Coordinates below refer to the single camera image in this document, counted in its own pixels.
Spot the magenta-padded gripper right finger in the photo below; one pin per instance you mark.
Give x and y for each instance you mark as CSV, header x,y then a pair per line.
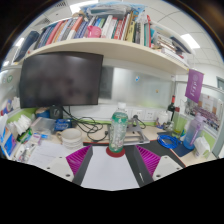
x,y
166,168

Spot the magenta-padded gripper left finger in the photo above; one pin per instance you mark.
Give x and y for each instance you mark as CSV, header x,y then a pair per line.
x,y
60,166

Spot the clear green-labelled water bottle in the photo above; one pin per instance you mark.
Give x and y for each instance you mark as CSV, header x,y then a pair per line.
x,y
118,130

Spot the printed white paper sheet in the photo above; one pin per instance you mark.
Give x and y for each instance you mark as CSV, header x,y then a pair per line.
x,y
48,154

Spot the white paper cup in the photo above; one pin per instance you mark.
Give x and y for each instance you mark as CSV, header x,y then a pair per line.
x,y
71,137

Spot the small blue box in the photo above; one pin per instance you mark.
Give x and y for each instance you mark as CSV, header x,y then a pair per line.
x,y
62,125

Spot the grey metal laptop stand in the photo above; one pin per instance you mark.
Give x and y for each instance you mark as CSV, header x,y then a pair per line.
x,y
136,136

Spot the purple translucent drink bottle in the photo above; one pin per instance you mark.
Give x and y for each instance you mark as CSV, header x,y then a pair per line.
x,y
192,133

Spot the clear plastic box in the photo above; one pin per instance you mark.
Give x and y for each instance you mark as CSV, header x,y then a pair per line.
x,y
43,125

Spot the green translucent cup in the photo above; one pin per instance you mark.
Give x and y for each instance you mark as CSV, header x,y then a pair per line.
x,y
179,125

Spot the white jar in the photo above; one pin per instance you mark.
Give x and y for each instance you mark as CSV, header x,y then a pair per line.
x,y
162,118

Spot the flat round red coaster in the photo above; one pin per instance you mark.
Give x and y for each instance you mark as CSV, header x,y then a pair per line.
x,y
110,154

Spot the stack of white tissues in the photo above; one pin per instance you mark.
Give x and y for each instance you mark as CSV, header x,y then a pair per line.
x,y
22,125

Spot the blue round container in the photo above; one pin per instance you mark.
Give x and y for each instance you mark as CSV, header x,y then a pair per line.
x,y
42,113

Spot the dark wine bottle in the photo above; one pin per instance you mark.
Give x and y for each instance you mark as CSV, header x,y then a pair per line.
x,y
171,108

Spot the group photo poster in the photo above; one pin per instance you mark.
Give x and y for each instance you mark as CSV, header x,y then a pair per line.
x,y
211,111

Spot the black computer monitor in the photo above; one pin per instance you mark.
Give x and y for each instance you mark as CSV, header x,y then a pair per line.
x,y
60,80

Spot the purple hanging banner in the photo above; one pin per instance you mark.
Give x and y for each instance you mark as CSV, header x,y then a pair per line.
x,y
194,85

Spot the green round sticker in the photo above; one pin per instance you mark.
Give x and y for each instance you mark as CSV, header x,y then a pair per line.
x,y
9,79

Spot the dark blue bag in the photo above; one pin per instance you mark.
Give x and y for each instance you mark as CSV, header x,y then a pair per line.
x,y
26,45

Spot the white wall socket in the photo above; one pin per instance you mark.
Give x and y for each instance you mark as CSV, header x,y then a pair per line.
x,y
137,114
150,115

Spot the wall shelf with books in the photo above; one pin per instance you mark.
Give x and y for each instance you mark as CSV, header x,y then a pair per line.
x,y
106,48

